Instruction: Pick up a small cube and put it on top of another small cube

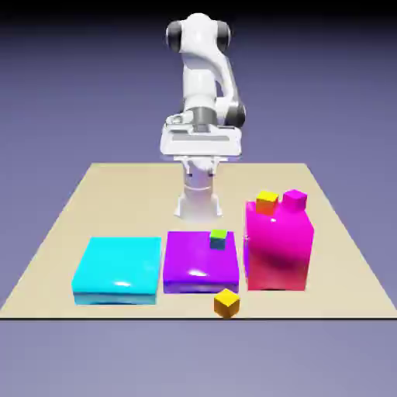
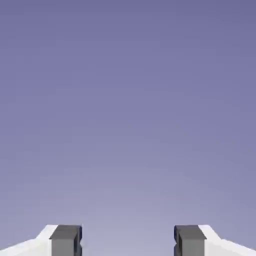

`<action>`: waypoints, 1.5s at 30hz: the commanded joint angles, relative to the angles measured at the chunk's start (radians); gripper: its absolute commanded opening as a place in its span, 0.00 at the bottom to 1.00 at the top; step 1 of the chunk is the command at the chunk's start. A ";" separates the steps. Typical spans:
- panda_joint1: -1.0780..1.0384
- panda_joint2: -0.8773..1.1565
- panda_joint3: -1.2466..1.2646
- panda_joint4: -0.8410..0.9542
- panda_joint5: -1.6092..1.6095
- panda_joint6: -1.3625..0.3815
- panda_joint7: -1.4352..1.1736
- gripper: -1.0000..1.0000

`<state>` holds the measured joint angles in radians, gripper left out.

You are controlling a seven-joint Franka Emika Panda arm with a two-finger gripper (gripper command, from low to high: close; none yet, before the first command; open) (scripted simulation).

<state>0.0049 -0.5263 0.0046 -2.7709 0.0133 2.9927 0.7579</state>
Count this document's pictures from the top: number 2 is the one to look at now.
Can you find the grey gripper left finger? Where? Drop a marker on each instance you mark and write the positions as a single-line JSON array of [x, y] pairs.
[[63, 243]]

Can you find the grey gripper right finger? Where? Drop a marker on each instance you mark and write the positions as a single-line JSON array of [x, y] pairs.
[[192, 243]]

